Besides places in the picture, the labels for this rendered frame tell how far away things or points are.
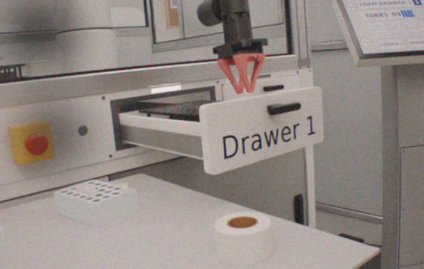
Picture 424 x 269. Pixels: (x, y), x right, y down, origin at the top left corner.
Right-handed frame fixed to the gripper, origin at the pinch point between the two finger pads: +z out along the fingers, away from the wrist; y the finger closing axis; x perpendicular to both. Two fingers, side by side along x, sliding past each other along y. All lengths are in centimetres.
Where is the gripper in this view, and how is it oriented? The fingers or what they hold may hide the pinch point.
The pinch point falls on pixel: (244, 89)
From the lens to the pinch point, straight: 83.2
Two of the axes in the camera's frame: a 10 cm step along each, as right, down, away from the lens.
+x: 8.0, -1.5, 5.8
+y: 5.8, 0.0, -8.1
